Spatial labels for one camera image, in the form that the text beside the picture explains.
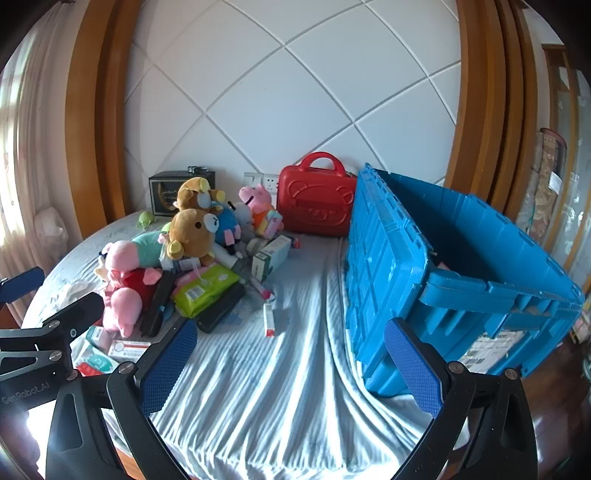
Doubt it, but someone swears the white green soft pack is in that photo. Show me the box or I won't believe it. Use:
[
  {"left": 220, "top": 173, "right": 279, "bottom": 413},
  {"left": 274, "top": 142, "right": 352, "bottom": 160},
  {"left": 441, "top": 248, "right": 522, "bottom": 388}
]
[{"left": 73, "top": 342, "right": 122, "bottom": 377}]

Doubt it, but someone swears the white wall socket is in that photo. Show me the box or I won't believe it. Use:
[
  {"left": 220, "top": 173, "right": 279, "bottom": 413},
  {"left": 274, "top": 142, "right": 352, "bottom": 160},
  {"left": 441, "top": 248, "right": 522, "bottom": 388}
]
[{"left": 243, "top": 172, "right": 280, "bottom": 193}]

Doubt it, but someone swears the pink pig plush red dress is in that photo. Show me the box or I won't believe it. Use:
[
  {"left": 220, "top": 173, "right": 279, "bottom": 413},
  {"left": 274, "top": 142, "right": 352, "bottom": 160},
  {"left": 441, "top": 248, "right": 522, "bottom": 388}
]
[{"left": 95, "top": 265, "right": 163, "bottom": 339}]

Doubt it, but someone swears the flat black bag pack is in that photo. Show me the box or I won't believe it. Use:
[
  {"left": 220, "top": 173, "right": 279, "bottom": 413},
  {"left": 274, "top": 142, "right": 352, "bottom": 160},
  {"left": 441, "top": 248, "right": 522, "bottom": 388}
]
[{"left": 196, "top": 282, "right": 247, "bottom": 334}]

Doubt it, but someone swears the wooden headboard frame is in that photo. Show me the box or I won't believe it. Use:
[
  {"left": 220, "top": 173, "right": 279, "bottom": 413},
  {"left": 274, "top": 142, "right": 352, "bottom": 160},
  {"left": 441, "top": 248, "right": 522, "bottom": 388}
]
[
  {"left": 64, "top": 0, "right": 155, "bottom": 241},
  {"left": 443, "top": 0, "right": 543, "bottom": 220}
]

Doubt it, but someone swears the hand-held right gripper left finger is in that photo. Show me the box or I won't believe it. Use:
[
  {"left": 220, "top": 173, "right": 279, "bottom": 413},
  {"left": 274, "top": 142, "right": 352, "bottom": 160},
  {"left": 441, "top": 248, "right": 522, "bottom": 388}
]
[{"left": 46, "top": 318, "right": 198, "bottom": 480}]

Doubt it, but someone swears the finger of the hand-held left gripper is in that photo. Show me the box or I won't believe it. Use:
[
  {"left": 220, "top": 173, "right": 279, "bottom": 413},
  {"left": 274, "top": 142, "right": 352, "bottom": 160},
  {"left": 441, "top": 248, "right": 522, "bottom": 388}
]
[
  {"left": 0, "top": 267, "right": 46, "bottom": 305},
  {"left": 0, "top": 292, "right": 106, "bottom": 381}
]

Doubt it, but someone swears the black bag roll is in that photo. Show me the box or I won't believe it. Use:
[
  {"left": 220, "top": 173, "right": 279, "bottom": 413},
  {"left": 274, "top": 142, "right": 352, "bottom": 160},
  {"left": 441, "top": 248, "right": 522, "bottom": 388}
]
[{"left": 139, "top": 272, "right": 177, "bottom": 337}]

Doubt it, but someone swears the blue plastic storage crate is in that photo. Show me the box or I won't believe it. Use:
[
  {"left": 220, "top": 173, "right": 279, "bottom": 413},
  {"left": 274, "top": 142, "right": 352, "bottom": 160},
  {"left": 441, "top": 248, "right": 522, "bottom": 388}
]
[{"left": 344, "top": 162, "right": 585, "bottom": 398}]

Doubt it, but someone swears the white plastic bag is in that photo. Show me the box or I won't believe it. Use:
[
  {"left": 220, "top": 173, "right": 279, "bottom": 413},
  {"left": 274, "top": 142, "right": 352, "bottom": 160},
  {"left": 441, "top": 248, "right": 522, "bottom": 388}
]
[{"left": 34, "top": 206, "right": 70, "bottom": 252}]

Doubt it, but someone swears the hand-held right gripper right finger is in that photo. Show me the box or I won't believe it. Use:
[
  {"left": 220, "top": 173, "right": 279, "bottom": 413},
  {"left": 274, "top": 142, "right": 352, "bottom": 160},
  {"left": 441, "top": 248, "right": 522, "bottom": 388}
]
[{"left": 385, "top": 318, "right": 539, "bottom": 480}]

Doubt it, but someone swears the pink pig plush orange dress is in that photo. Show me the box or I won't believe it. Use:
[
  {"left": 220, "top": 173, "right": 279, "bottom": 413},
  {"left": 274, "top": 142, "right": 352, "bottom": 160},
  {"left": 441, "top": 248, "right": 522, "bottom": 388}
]
[{"left": 238, "top": 183, "right": 279, "bottom": 228}]

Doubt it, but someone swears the green wet wipes pack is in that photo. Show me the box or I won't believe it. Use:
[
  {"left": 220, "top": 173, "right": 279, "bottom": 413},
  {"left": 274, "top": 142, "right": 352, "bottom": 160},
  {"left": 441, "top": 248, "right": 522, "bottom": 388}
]
[{"left": 172, "top": 265, "right": 242, "bottom": 319}]

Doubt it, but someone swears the beige curtain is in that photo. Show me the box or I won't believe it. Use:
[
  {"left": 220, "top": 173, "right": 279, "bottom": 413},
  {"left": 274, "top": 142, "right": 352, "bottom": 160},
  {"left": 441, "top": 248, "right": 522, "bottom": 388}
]
[{"left": 0, "top": 7, "right": 75, "bottom": 328}]

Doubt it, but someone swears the large brown bear plush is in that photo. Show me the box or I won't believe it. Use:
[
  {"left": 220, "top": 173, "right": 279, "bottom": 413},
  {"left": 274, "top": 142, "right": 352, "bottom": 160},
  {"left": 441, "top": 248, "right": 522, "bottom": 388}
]
[{"left": 158, "top": 209, "right": 221, "bottom": 267}]

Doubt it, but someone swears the patterned rolled quilt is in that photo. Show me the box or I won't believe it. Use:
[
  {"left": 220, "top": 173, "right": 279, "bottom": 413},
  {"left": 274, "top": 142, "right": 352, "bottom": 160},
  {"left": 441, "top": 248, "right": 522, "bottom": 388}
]
[{"left": 516, "top": 128, "right": 568, "bottom": 234}]

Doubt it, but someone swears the white green cardboard box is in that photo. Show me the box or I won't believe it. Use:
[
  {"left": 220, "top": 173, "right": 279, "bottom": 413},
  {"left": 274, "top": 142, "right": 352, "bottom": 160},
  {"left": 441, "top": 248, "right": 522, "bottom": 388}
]
[{"left": 251, "top": 234, "right": 293, "bottom": 283}]

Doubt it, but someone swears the red hard-shell suitcase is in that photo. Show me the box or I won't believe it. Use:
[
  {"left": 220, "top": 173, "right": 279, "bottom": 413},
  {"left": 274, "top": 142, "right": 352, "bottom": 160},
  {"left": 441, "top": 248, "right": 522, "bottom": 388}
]
[{"left": 277, "top": 151, "right": 358, "bottom": 238}]

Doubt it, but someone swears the red white flat box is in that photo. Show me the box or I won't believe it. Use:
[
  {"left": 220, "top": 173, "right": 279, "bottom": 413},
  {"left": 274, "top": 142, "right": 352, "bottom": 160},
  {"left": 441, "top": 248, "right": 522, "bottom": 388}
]
[{"left": 108, "top": 339, "right": 152, "bottom": 364}]

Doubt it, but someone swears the pink pig plush teal dress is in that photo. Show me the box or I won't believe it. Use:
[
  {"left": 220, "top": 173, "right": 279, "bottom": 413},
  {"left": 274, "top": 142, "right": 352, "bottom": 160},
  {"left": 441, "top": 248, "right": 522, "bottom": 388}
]
[{"left": 98, "top": 231, "right": 171, "bottom": 271}]

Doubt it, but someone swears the pink yellow sponge pack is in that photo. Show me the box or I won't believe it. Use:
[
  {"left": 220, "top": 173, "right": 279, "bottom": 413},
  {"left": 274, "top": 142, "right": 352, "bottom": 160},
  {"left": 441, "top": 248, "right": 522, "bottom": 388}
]
[{"left": 255, "top": 211, "right": 284, "bottom": 239}]

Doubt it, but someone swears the small brown bear plush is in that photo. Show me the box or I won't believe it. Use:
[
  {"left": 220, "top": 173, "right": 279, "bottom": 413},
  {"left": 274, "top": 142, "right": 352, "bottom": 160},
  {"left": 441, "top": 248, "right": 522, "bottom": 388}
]
[{"left": 177, "top": 177, "right": 226, "bottom": 214}]

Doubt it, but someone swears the striped grey bed sheet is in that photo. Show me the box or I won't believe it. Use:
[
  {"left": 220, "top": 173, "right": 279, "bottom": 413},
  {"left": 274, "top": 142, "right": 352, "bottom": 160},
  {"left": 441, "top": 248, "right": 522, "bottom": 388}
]
[{"left": 21, "top": 210, "right": 444, "bottom": 480}]

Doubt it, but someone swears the grey white plush toy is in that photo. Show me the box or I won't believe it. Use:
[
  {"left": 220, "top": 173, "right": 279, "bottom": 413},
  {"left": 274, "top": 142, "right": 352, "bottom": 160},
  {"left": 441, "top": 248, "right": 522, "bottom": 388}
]
[{"left": 228, "top": 200, "right": 254, "bottom": 232}]

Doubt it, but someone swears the pink pig plush blue body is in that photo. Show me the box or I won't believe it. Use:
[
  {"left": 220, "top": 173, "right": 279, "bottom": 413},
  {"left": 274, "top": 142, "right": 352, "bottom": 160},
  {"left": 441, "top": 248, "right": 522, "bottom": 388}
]
[{"left": 211, "top": 203, "right": 243, "bottom": 246}]

